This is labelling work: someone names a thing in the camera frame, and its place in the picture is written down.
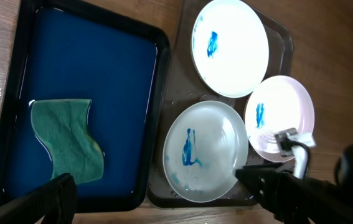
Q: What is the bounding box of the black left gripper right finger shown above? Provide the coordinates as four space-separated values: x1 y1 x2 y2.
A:
235 164 353 223

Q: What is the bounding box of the dark brown serving tray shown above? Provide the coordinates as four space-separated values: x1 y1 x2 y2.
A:
146 0 294 208

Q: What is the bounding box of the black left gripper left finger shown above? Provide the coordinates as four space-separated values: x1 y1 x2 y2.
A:
0 174 77 224

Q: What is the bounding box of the grey white plate bottom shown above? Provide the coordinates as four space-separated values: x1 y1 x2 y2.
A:
162 101 248 203

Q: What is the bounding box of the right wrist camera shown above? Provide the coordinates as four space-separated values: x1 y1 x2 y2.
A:
274 127 317 156

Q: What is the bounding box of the blue tray with water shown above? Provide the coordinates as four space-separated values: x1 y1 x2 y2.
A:
0 0 170 213

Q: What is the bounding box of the white plate top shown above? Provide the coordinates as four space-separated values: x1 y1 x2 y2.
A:
191 0 270 98

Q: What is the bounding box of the pinkish white plate right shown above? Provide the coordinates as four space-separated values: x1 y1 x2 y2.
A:
244 75 315 162

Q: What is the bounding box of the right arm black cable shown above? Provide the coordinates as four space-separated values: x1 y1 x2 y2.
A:
280 138 313 180

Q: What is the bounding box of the green scrubbing sponge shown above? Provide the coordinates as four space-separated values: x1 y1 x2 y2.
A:
31 99 105 185

